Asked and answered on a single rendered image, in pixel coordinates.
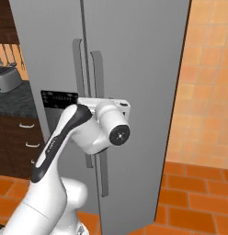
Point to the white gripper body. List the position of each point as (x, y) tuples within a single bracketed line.
[(88, 102)]

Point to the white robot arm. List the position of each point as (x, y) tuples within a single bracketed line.
[(48, 195)]

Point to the plain grey fridge door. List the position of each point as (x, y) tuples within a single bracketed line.
[(140, 76)]

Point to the grey fridge door with dispenser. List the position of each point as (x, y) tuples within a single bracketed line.
[(54, 46)]

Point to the grey toaster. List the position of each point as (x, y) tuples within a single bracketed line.
[(7, 80)]

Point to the dark wood drawer cabinet run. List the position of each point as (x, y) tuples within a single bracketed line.
[(11, 147)]

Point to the hanging grey ladle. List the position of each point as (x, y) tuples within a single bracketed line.
[(11, 59)]

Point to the dark wood wall cupboard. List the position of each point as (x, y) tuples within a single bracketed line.
[(6, 21)]

